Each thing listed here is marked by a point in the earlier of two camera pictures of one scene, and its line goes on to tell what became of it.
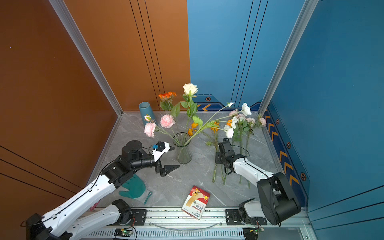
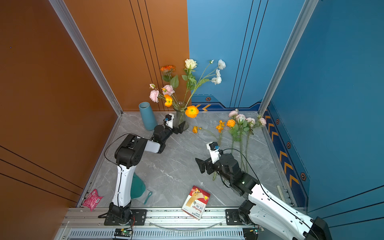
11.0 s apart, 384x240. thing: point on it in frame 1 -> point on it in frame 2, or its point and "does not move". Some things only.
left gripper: (167, 169) -> (179, 129)
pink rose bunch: (242, 129) does not move
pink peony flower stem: (166, 120) -> (154, 95)
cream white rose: (190, 90) -> (191, 82)
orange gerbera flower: (169, 106) -> (174, 82)
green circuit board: (123, 232) does not move
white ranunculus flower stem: (228, 125) -> (213, 76)
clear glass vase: (181, 140) -> (180, 117)
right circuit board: (251, 233) does not move
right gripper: (217, 159) -> (202, 166)
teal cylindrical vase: (145, 109) does not move
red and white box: (195, 204) does not move
